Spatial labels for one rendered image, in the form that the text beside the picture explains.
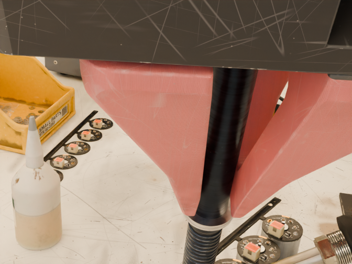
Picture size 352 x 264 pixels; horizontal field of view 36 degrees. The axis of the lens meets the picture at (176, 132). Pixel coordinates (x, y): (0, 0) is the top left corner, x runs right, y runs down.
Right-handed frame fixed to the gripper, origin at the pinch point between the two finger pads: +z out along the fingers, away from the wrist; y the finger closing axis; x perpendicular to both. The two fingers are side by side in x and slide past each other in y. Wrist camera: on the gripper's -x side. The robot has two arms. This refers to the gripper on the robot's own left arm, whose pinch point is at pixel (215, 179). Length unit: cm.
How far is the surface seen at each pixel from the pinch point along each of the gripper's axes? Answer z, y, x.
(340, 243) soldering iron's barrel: 7.3, -6.1, -3.0
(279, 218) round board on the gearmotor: 16.2, -6.1, -10.5
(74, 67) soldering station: 31, 13, -42
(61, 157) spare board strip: 26.7, 10.7, -23.6
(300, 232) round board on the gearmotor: 15.8, -7.2, -9.3
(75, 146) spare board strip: 26.4, 9.6, -24.8
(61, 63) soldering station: 31, 14, -42
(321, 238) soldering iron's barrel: 7.7, -5.5, -3.5
